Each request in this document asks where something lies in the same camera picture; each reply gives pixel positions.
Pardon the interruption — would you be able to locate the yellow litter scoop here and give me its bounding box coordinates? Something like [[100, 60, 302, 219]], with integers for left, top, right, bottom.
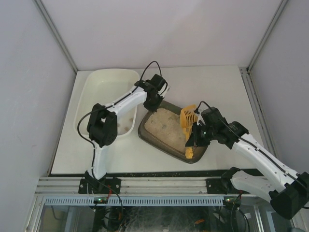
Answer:
[[180, 104, 197, 159]]

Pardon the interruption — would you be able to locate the dark brown litter box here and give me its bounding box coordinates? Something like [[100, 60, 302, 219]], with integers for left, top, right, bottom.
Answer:
[[138, 101, 207, 164]]

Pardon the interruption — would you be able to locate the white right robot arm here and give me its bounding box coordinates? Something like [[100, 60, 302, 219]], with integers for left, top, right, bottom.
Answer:
[[180, 105, 309, 219]]

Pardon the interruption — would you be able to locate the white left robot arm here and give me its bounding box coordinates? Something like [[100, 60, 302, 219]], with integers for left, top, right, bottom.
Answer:
[[87, 74, 169, 180]]

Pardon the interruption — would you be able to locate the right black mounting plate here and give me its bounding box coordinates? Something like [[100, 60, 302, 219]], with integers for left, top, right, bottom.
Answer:
[[206, 178, 240, 194]]

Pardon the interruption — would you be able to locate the black mounting plate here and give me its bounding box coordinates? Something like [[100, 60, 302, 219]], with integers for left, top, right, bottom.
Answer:
[[78, 177, 121, 194], [206, 178, 240, 194]]

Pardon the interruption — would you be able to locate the white plastic bin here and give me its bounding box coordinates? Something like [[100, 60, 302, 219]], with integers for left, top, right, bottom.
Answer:
[[74, 69, 140, 139]]

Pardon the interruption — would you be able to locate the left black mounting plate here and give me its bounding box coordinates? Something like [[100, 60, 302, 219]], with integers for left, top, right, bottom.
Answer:
[[78, 177, 121, 194]]

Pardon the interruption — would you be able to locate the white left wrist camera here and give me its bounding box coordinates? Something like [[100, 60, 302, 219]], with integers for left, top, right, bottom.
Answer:
[[161, 84, 170, 96]]

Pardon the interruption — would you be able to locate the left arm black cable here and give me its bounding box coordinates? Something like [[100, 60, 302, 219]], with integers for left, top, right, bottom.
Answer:
[[140, 60, 162, 84]]

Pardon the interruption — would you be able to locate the right side aluminium rail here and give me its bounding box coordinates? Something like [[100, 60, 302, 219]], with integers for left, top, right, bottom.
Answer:
[[239, 67, 278, 158]]

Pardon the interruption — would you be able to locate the grey slotted cable duct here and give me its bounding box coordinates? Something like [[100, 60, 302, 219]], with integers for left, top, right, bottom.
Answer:
[[44, 196, 224, 206]]

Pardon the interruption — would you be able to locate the right aluminium frame post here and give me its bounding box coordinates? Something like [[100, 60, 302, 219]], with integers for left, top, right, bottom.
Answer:
[[247, 0, 289, 72]]

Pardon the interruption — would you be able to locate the aluminium frame post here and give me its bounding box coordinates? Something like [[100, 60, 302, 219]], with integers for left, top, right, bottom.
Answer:
[[247, 0, 289, 72], [32, 0, 78, 74]]

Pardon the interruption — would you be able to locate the left aluminium frame post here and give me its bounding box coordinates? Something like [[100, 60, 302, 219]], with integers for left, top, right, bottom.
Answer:
[[32, 0, 78, 74]]

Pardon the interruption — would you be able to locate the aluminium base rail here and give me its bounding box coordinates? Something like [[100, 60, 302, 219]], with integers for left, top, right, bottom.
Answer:
[[35, 176, 217, 196]]

